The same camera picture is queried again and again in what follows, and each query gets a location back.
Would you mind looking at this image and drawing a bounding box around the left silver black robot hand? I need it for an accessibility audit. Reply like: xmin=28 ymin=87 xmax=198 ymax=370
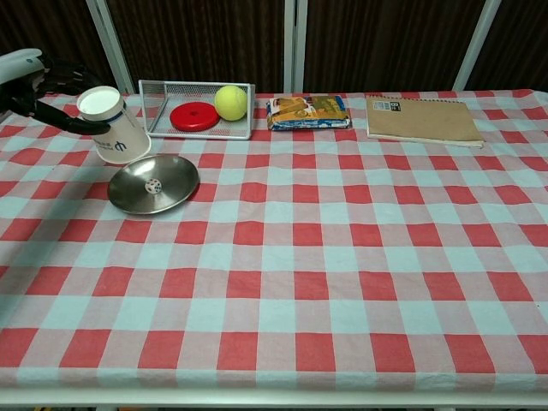
xmin=0 ymin=48 xmax=110 ymax=136

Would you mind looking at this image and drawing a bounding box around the white paper cup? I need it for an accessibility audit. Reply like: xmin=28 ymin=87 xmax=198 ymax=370
xmin=75 ymin=85 xmax=152 ymax=165

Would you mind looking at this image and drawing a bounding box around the red white checkered tablecloth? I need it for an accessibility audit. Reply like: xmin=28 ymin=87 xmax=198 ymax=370
xmin=0 ymin=88 xmax=548 ymax=393

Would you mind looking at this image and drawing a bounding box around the dark brown partition panel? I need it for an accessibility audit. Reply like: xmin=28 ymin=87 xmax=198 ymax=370
xmin=0 ymin=0 xmax=116 ymax=98
xmin=468 ymin=0 xmax=548 ymax=91
xmin=303 ymin=0 xmax=487 ymax=93

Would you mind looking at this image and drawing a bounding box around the red round disc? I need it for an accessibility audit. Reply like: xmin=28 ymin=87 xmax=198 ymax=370
xmin=170 ymin=102 xmax=223 ymax=131

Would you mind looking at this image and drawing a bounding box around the round stainless steel plate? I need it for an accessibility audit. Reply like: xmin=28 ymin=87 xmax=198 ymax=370
xmin=106 ymin=153 xmax=201 ymax=215

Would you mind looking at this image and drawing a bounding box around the yellow tennis ball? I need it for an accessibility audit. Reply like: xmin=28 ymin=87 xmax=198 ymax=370
xmin=214 ymin=85 xmax=249 ymax=122

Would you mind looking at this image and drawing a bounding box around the orange blue snack packet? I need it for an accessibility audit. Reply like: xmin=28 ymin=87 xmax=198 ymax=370
xmin=265 ymin=94 xmax=354 ymax=132

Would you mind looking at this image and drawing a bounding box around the brown spiral notebook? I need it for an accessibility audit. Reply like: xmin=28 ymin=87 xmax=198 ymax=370
xmin=366 ymin=96 xmax=487 ymax=150

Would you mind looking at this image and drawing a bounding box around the slanted grey partition post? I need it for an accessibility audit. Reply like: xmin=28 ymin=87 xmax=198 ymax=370
xmin=452 ymin=0 xmax=502 ymax=91
xmin=85 ymin=0 xmax=136 ymax=93

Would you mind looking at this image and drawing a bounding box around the upright grey partition post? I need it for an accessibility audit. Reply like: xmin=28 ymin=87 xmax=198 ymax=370
xmin=284 ymin=0 xmax=306 ymax=93

